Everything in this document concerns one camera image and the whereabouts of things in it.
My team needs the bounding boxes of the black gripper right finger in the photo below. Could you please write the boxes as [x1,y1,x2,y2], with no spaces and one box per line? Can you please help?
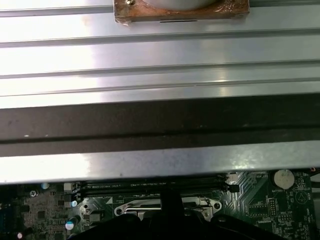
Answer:
[171,189,285,240]

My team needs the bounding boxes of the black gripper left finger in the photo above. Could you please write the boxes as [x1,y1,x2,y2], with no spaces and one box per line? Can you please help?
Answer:
[71,189,173,240]

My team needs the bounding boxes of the metal locking lever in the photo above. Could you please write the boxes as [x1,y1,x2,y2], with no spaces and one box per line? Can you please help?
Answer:
[123,205,162,213]

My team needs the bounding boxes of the metal socket cover frame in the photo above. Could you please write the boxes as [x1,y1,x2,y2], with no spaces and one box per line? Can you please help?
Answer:
[123,198,213,221]

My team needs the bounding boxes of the CPU socket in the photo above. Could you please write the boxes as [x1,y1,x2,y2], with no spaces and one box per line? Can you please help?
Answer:
[113,197,223,223]

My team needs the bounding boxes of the green motherboard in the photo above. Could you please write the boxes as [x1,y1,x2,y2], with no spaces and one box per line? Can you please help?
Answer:
[0,169,320,240]

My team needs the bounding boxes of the black RAM slot white clips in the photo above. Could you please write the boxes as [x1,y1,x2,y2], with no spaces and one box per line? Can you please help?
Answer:
[79,173,231,186]

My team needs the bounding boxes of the silver coin cell battery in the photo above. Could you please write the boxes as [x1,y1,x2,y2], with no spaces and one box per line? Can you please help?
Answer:
[272,169,295,190]

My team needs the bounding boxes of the black PC case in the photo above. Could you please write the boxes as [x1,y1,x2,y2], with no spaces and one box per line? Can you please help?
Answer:
[0,94,320,187]

